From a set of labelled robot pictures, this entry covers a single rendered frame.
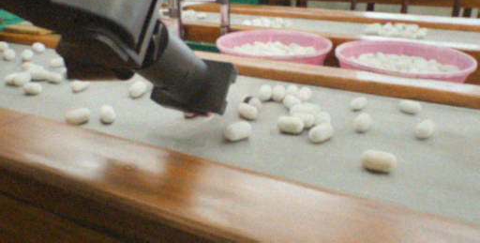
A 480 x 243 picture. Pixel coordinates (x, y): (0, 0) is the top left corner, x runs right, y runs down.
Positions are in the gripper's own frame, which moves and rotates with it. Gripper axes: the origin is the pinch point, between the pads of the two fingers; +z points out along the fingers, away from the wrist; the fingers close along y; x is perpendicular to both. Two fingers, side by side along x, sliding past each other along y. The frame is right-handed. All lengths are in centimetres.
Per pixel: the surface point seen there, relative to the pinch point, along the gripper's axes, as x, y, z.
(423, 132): -1.9, -27.5, 2.8
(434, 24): -54, -31, 66
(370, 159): 4.2, -22.1, -5.4
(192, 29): -31, 35, 40
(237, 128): 3.8, -6.1, -5.2
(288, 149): 4.8, -12.6, -3.5
